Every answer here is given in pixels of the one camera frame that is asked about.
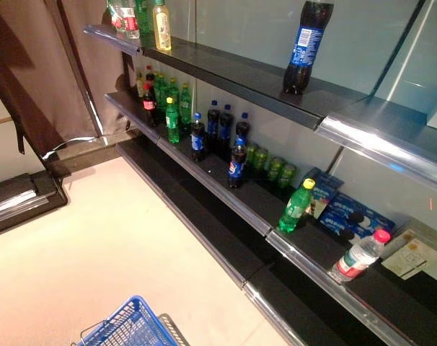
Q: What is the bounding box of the red-capped clear water bottle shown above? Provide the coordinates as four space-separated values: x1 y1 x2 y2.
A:
328 229 392 284

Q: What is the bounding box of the blue plastic shopping basket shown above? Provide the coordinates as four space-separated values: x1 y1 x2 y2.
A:
69 295 176 346

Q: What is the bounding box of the yellow tea drink bottle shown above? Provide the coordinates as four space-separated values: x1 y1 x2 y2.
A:
152 0 172 51

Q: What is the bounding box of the black base shelf board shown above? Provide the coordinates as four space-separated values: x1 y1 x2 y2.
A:
115 136 381 346

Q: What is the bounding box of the black metal shelf board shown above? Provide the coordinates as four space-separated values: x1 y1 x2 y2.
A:
83 24 437 198
103 89 437 346

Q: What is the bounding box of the Coca-Cola bottle red cap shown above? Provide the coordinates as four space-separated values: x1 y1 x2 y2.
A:
141 83 158 127
144 64 156 91

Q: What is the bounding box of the pale tea bottle green cap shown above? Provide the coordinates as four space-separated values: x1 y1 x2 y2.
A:
135 68 146 98

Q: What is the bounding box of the blue Oreo cookie box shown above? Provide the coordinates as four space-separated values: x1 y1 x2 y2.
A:
318 212 367 242
326 192 396 235

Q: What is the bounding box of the large Pepsi cola bottle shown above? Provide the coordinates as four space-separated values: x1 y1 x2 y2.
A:
282 0 335 95

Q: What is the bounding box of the green soda bottle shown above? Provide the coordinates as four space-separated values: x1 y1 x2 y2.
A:
134 0 155 37

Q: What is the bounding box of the water bottle red label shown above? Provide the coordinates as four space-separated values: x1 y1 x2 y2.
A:
106 0 128 33
123 0 141 40

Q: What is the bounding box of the brown curtain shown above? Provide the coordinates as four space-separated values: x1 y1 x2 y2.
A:
9 0 128 145

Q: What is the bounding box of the black side shelf unit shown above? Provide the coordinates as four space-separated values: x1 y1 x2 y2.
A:
0 169 69 239

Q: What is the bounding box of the beige box gold emblem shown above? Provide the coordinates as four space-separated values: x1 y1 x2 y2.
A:
380 230 437 282

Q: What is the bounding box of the pale grey flat box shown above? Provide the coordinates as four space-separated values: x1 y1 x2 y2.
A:
398 215 437 249

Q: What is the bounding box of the dark brown hanging cloth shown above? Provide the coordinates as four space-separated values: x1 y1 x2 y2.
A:
0 0 66 159

